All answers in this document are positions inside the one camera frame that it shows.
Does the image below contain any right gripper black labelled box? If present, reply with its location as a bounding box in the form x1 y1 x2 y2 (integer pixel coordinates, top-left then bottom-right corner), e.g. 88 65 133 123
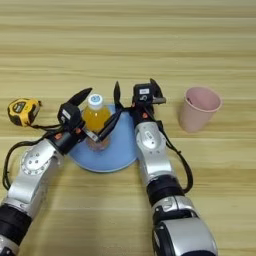
132 83 158 104

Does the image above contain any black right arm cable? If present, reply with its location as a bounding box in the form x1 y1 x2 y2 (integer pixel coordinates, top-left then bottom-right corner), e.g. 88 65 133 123
153 119 195 195

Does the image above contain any yellow black tape measure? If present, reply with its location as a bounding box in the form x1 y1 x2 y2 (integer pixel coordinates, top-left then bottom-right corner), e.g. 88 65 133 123
7 97 63 132

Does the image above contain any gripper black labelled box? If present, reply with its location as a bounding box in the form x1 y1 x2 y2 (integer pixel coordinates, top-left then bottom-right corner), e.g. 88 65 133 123
132 83 158 104
57 102 83 132

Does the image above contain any blue round plate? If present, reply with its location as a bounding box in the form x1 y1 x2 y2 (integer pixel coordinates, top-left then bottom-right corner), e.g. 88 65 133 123
68 103 141 174

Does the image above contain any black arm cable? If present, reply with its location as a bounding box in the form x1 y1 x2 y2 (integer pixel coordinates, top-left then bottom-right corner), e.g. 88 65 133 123
153 119 195 195
2 128 64 191

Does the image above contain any orange juice bottle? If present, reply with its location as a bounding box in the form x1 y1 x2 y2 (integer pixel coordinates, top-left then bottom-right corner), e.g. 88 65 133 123
81 93 112 152

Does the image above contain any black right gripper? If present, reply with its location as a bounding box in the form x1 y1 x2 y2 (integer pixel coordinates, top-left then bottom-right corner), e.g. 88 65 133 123
113 78 167 126

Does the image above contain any pink plastic cup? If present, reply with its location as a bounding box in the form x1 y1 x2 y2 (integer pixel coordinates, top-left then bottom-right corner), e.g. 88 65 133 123
178 86 223 134

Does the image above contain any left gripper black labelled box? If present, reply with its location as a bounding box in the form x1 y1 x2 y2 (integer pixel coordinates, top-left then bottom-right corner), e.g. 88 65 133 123
57 102 83 132

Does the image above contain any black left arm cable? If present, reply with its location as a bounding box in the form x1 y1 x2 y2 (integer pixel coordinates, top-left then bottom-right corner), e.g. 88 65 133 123
2 128 64 191

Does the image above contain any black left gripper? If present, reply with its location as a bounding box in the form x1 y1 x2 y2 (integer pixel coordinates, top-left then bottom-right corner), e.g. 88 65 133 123
46 87 124 156

